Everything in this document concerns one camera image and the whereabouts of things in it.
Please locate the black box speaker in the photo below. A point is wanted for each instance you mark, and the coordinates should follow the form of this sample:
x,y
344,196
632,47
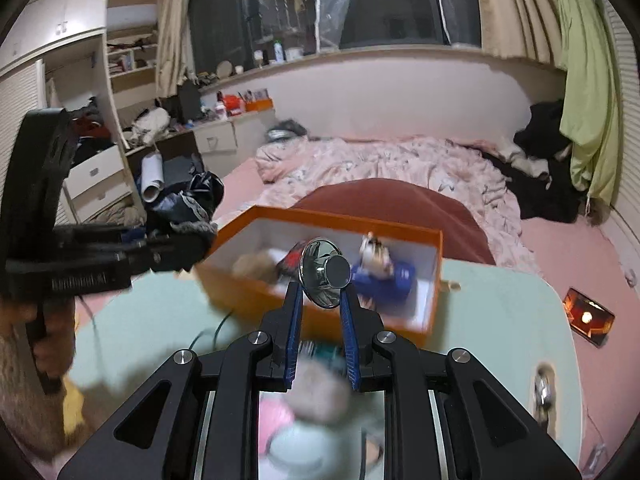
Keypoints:
x,y
189,102

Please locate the black lace-trimmed cloth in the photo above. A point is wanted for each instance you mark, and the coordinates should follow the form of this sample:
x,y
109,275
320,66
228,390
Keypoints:
x,y
200,190

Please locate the person's left hand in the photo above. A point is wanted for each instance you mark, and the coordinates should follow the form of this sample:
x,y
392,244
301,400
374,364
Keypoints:
x,y
62,335

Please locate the white desk drawer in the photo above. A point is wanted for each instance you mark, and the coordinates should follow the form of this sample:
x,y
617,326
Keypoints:
x,y
215,140

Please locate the white fluffy scrunchie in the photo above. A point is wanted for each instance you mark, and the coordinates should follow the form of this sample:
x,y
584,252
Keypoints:
x,y
320,395

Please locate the orange cardboard box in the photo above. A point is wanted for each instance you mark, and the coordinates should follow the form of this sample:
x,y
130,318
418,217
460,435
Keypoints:
x,y
235,285

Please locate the white rolled paper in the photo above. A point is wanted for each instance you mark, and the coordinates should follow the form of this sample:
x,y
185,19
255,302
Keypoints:
x,y
152,175

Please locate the silver metal bell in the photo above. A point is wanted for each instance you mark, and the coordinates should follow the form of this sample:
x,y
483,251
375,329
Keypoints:
x,y
325,272

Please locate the wide cream curtain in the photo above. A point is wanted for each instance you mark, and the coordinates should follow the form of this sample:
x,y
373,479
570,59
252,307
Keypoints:
x,y
520,10

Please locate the narrow cream curtain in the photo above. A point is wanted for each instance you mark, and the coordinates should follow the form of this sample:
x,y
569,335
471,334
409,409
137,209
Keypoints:
x,y
172,35

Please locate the white cloth bag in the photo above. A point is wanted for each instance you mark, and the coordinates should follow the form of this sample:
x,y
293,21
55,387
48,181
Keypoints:
x,y
147,127

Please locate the maroon blanket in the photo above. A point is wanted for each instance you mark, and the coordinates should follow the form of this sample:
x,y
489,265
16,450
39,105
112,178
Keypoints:
x,y
390,200

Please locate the white wall cabinet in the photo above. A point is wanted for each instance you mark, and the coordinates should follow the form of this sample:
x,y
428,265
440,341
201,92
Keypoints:
x,y
60,15

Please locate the teal toy car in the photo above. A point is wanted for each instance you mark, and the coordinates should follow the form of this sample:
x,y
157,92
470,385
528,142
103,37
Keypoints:
x,y
320,352

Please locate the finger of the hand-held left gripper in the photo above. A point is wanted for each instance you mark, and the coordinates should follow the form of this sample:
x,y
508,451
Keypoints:
x,y
170,255
100,236

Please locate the yellow cloth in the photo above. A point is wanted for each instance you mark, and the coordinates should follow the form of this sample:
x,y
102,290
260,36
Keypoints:
x,y
75,402

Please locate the white bottle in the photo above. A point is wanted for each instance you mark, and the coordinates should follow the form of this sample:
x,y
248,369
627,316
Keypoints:
x,y
278,52

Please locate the round cream plate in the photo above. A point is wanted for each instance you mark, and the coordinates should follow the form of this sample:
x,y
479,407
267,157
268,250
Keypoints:
x,y
225,68

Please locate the person's left forearm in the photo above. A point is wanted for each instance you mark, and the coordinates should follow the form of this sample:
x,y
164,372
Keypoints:
x,y
25,400

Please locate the grey black bag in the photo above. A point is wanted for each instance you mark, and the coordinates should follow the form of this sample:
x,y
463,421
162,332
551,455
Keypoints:
x,y
287,130

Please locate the black box with red symbol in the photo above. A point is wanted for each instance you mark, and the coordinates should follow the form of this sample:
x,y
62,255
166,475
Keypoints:
x,y
287,262

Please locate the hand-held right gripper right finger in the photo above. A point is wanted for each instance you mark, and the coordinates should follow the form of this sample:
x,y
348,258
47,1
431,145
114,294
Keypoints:
x,y
349,345

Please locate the red garment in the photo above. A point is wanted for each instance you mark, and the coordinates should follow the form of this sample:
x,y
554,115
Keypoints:
x,y
92,130

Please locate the green hanging cloth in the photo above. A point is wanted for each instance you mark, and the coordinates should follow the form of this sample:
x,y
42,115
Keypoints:
x,y
585,85

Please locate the small silver object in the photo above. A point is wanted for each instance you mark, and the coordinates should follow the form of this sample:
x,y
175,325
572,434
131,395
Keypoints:
x,y
542,390

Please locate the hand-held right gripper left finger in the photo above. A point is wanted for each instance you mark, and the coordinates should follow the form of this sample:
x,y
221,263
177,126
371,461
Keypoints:
x,y
295,340

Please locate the brown furry pouch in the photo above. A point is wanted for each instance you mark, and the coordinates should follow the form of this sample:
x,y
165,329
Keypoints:
x,y
252,267

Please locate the red dark flat box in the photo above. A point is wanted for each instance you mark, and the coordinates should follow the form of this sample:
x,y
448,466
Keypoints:
x,y
587,317

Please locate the white shelf unit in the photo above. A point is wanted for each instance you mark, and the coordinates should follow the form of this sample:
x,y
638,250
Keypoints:
x,y
125,80

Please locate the small orange box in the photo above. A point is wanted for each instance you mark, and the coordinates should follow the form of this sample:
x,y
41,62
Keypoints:
x,y
259,105

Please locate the blue tin box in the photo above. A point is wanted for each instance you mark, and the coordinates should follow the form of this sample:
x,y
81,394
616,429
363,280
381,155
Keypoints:
x,y
385,282

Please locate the white beige garment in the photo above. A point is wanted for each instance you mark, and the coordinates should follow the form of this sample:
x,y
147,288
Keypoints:
x,y
525,162

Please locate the black clothes pile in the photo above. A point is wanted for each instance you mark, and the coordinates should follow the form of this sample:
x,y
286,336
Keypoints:
x,y
540,125

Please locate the white drawer cabinet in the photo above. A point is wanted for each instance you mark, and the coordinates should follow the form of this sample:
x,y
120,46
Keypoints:
x,y
95,170

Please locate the red container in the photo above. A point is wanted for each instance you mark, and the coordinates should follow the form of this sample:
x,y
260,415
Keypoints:
x,y
232,105

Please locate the peach doll figurine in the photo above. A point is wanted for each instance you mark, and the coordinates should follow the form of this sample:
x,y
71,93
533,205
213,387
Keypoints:
x,y
375,255

